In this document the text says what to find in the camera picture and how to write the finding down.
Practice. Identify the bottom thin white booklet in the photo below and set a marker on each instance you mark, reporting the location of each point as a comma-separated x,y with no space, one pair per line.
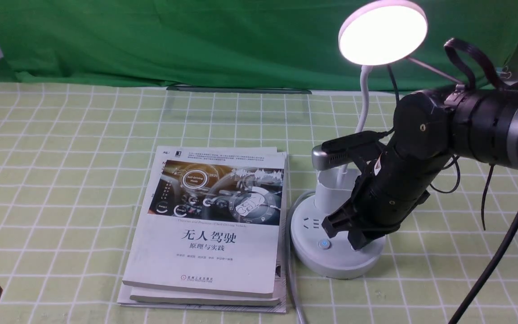
124,301

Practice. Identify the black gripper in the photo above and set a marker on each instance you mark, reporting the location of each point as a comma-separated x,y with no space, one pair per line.
384,195

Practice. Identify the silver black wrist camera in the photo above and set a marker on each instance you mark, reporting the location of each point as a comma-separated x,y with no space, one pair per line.
359,148

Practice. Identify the metal binder clip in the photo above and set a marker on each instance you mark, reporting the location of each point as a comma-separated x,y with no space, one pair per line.
503,73

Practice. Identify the white desk lamp with socket base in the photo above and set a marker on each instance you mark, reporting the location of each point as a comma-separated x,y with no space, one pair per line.
380,32

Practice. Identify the green backdrop cloth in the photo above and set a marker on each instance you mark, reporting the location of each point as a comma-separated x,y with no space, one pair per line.
223,43

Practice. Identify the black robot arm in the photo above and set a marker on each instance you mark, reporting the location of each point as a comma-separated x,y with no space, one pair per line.
430,127

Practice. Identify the white self-driving textbook top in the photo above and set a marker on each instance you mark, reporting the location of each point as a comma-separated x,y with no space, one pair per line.
205,243

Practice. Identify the green checkered tablecloth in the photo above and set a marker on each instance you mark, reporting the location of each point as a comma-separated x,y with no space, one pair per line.
75,161

